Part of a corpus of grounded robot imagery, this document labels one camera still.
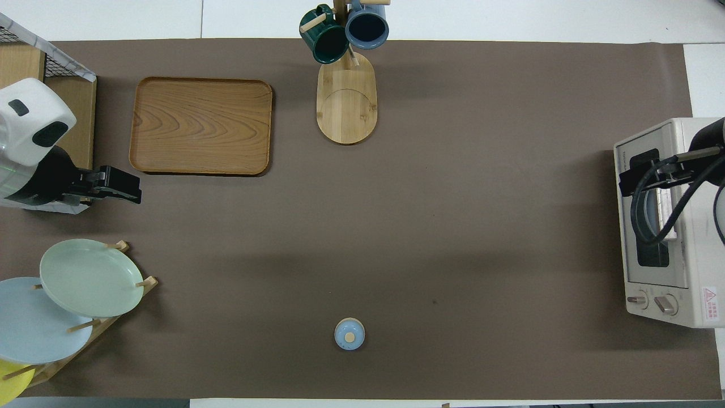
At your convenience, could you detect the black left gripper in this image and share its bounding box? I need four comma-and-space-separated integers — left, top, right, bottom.
72, 166, 142, 203

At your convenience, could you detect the beige toaster oven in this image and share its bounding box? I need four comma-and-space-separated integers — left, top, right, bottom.
613, 117, 725, 329

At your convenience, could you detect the light blue plate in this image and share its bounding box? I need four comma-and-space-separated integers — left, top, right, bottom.
644, 193, 662, 241
0, 277, 94, 364

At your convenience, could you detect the black wire basket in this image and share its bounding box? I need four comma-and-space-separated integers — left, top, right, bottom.
0, 25, 79, 79

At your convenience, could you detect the wooden mug tree stand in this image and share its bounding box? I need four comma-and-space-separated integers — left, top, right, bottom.
299, 0, 391, 145

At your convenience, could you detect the blue mug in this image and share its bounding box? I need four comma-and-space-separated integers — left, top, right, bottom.
344, 0, 390, 50

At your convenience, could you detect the blue service bell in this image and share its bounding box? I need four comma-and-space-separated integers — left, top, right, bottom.
334, 317, 366, 351

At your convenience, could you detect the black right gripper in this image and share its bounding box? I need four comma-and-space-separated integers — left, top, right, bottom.
619, 157, 697, 197

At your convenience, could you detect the rectangular wooden tray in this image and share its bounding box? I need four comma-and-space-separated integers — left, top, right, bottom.
129, 76, 274, 176

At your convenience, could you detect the dark green mug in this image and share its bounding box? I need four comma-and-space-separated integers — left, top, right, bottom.
299, 5, 351, 65

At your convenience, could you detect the yellow plate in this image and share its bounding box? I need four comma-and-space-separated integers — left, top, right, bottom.
0, 359, 36, 404

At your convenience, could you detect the wooden dish rack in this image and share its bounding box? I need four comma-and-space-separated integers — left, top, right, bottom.
0, 240, 159, 389

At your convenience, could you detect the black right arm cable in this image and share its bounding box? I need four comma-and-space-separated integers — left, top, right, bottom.
630, 146, 725, 247

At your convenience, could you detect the two-tier wooden shelf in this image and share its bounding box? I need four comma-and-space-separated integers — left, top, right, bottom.
0, 42, 97, 203

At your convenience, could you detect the pale green plate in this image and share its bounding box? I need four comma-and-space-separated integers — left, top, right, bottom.
40, 239, 144, 318

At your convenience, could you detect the brown table mat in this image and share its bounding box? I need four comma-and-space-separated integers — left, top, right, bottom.
0, 39, 721, 400

